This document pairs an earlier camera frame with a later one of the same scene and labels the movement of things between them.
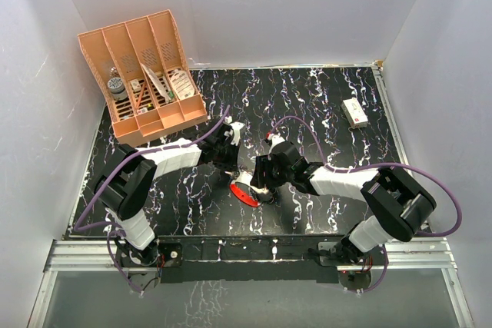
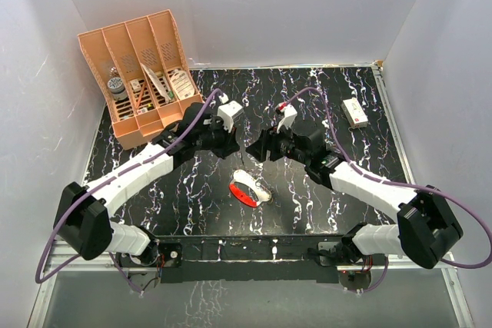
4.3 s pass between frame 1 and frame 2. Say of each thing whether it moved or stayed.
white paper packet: stayed
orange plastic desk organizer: stayed
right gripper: moved
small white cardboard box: stayed
